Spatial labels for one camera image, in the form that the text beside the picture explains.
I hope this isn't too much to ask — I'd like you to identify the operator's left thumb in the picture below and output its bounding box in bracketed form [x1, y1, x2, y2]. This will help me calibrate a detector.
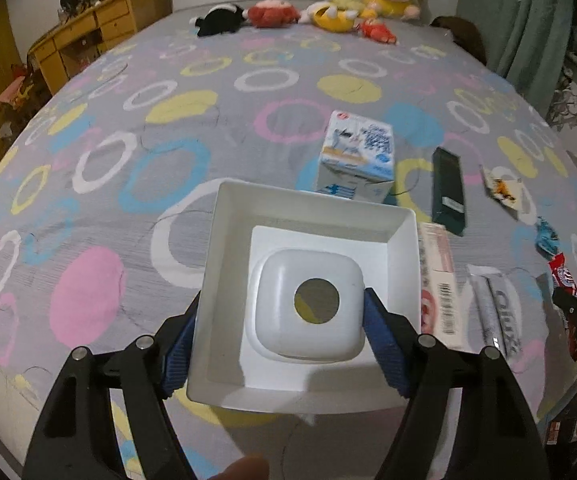
[210, 456, 270, 480]

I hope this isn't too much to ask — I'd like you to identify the yellow white plush toy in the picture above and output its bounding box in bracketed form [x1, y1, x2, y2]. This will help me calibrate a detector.
[298, 0, 363, 34]

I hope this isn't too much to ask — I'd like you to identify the dark green long box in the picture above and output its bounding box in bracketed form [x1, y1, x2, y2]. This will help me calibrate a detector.
[431, 148, 466, 236]

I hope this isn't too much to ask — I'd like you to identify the blue white milk carton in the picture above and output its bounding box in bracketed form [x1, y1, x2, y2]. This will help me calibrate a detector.
[314, 110, 395, 204]

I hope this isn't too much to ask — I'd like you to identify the green curtain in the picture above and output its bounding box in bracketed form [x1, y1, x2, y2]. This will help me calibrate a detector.
[456, 0, 573, 116]

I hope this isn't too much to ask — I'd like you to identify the white square plastic tray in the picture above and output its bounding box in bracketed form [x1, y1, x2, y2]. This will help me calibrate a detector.
[186, 180, 421, 414]

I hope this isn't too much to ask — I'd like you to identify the black plush toy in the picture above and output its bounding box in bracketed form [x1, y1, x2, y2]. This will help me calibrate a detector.
[190, 3, 247, 37]

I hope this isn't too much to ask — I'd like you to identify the small red plush toy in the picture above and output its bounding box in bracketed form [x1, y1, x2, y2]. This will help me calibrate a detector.
[357, 18, 398, 44]

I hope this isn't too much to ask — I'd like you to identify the patterned grey bed sheet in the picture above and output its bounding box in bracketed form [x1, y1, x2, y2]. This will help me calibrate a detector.
[0, 12, 577, 468]

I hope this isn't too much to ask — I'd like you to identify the white orange snack wrapper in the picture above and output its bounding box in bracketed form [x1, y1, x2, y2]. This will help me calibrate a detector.
[480, 166, 523, 219]

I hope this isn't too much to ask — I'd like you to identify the wooden dresser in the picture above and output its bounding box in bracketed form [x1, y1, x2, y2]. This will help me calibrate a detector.
[28, 0, 172, 93]

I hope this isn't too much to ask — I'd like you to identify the blue wrapper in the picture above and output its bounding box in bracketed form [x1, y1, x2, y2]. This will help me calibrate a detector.
[535, 217, 561, 260]

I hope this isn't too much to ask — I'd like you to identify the red snack wrapper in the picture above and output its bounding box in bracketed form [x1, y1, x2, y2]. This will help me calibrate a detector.
[549, 252, 577, 295]

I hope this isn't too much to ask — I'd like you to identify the red white toothpaste box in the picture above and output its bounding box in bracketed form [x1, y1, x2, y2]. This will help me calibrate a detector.
[417, 222, 465, 350]

